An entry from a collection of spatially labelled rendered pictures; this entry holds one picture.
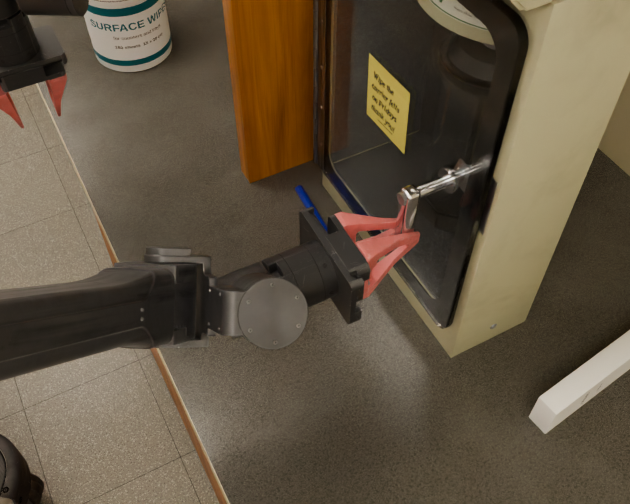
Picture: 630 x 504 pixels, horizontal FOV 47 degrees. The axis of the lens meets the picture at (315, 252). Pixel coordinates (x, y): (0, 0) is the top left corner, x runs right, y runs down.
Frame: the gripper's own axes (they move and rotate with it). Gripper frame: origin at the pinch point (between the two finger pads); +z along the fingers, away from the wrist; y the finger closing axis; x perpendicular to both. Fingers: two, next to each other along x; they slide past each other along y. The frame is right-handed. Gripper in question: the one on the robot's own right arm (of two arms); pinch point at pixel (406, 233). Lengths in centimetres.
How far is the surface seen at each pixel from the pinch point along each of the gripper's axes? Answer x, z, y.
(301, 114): 11.4, 4.2, 31.6
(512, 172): -10.3, 6.2, -5.1
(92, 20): 12, -15, 66
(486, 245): -0.7, 5.6, -5.3
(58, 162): 116, -26, 154
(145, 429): 115, -32, 50
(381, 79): -8.3, 3.9, 12.6
